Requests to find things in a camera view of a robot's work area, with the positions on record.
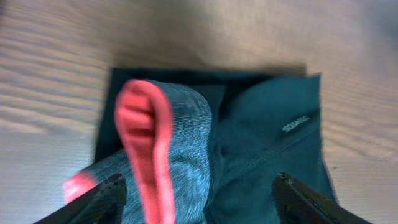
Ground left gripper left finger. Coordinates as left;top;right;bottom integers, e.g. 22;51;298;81
35;174;127;224

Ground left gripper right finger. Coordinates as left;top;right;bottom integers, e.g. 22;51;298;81
272;172;371;224

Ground black leggings with coral waistband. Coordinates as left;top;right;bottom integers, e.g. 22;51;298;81
63;68;336;223

